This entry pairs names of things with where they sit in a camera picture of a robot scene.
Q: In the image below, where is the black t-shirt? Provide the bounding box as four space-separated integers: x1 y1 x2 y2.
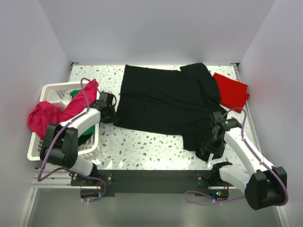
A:
114 63 226 161

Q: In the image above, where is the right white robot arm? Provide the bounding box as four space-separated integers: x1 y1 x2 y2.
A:
200 117 288 210

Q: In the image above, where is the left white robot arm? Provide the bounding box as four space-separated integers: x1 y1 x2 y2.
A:
37 105 117 182

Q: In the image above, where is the black garment in basket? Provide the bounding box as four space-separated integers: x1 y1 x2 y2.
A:
78 133 93 146

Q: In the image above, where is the green t-shirt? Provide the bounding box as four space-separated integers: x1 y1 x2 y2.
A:
70 89 95 137

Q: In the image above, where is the folded red t-shirt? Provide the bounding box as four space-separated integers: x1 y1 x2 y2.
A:
213 73 250 109

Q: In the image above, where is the white plastic laundry basket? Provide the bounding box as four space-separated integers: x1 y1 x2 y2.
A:
27 82 101 162

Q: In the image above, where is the magenta t-shirt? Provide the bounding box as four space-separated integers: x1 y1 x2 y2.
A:
27 79 99 139

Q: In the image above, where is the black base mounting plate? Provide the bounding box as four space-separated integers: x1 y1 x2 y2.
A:
69 170 230 201

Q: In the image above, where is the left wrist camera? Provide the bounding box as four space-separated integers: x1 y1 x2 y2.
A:
98 92 117 107

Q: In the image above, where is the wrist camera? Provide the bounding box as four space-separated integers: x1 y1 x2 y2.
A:
211 112 229 131
98 92 117 107

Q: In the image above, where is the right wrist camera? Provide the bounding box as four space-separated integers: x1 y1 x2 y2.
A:
211 112 229 131

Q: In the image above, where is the aluminium frame rail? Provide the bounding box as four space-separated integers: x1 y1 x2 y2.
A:
18 170 85 227

